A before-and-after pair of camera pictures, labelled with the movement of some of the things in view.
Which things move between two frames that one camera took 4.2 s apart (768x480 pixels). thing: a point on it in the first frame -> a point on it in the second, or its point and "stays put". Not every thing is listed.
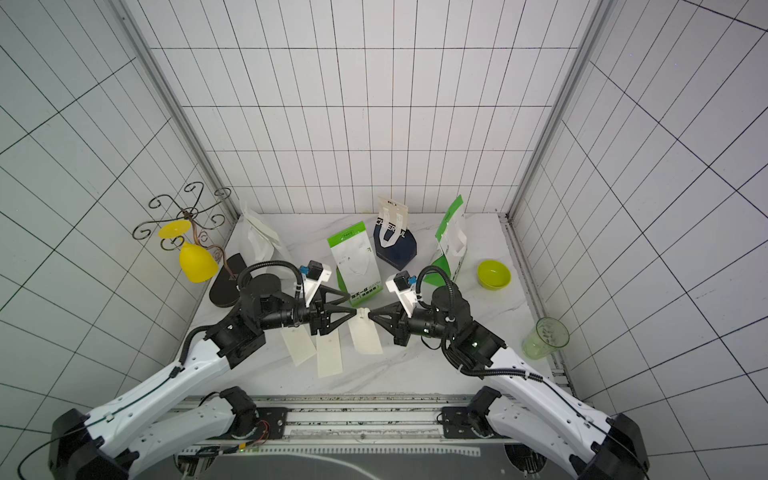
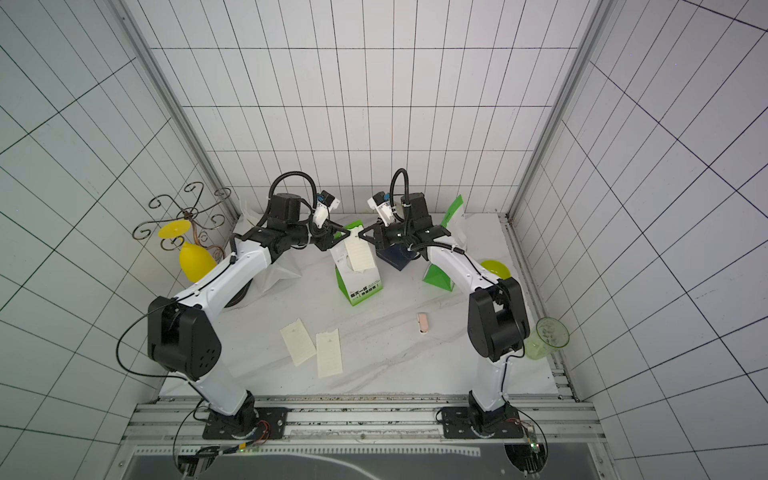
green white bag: x=452 y=244 stays put
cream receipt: x=365 y=334 -> x=359 y=251
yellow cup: x=197 y=263 stays put
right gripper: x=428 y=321 -> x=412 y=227
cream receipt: x=328 y=354 stays put
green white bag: x=355 y=264 stays put
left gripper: x=326 y=326 -> x=329 y=232
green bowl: x=493 y=275 stays put
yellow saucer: x=174 y=229 stays put
